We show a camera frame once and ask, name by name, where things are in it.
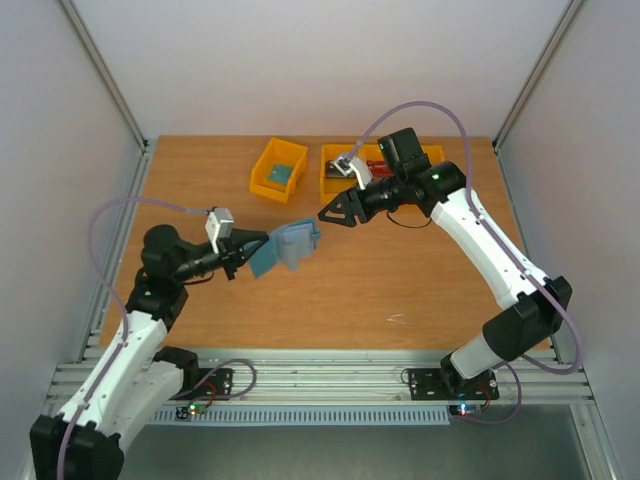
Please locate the grey slotted cable duct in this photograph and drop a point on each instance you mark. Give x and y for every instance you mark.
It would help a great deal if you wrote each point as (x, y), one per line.
(266, 416)

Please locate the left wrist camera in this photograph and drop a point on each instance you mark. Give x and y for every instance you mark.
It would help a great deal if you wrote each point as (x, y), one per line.
(219, 225)

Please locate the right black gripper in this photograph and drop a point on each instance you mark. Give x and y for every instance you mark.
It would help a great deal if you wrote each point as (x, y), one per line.
(355, 204)

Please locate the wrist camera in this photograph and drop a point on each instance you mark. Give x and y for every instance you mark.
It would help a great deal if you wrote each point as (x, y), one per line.
(352, 165)
(219, 225)

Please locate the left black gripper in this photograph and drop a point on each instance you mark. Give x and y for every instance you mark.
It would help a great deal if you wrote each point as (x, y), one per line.
(240, 247)

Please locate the black credit card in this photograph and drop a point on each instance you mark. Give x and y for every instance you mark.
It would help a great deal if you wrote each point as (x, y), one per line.
(332, 171)

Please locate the single yellow bin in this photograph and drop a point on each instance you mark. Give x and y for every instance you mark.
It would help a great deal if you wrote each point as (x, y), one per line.
(283, 152)

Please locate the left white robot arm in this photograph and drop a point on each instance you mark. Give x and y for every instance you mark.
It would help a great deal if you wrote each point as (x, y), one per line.
(91, 434)

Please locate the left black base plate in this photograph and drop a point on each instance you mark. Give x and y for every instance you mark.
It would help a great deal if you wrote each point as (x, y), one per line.
(206, 386)

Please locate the yellow bin with red card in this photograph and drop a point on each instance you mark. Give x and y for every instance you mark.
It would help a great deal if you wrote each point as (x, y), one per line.
(375, 155)

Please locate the left aluminium frame post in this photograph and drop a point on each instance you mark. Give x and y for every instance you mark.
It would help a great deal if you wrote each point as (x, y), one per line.
(86, 40)

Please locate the blue card holder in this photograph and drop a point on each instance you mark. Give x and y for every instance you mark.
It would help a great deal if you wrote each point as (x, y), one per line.
(288, 245)

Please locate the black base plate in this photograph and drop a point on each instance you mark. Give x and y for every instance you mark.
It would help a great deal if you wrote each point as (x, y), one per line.
(429, 384)
(206, 386)

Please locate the aluminium rail base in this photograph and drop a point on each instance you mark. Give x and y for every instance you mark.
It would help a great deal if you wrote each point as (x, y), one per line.
(377, 377)

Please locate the aluminium frame post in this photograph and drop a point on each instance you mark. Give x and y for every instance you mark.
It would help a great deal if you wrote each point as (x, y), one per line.
(568, 17)
(86, 40)

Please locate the yellow bin with blue card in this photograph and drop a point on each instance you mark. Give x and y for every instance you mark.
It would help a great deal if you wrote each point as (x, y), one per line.
(435, 153)

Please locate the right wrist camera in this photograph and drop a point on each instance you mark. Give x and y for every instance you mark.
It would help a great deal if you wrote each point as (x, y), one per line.
(352, 165)

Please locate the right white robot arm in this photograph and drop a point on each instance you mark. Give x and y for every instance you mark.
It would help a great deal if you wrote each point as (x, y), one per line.
(532, 304)

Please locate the red card in bin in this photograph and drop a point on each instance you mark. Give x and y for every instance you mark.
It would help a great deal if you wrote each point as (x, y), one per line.
(379, 169)

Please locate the teal credit card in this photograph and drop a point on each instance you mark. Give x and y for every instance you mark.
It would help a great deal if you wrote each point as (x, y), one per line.
(280, 174)

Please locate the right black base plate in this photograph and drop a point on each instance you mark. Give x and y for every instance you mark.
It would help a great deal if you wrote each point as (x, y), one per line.
(429, 384)

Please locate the right aluminium frame post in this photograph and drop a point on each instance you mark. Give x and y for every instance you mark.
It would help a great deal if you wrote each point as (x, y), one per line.
(568, 17)

